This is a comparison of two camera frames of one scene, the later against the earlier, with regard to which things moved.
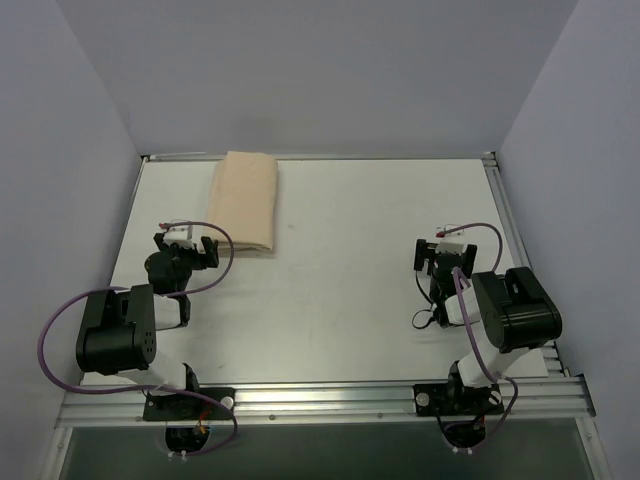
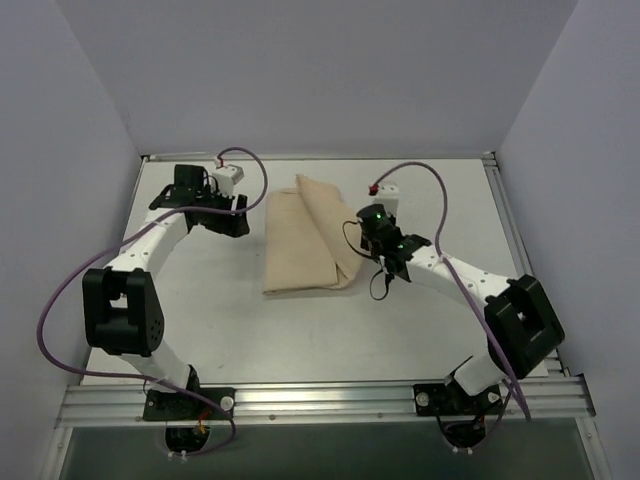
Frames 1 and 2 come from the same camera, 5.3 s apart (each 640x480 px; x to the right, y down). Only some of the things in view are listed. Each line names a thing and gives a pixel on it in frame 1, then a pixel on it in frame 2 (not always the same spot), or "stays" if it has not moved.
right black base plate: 456,400 stays
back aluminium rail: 353,157 stays
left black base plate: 172,405 stays
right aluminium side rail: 515,237 stays
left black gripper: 187,251 → 228,220
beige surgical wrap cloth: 243,201 → 312,241
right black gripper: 445,260 → 382,248
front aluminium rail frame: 563,396 stays
